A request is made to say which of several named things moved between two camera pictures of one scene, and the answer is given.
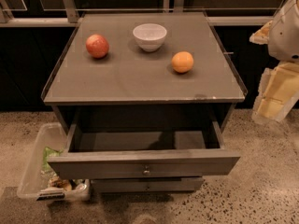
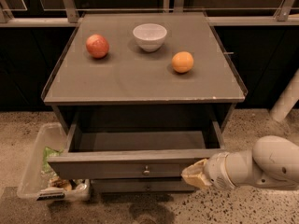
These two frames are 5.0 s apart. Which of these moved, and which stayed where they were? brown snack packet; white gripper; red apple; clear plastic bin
Moved: white gripper
Stayed: clear plastic bin; red apple; brown snack packet
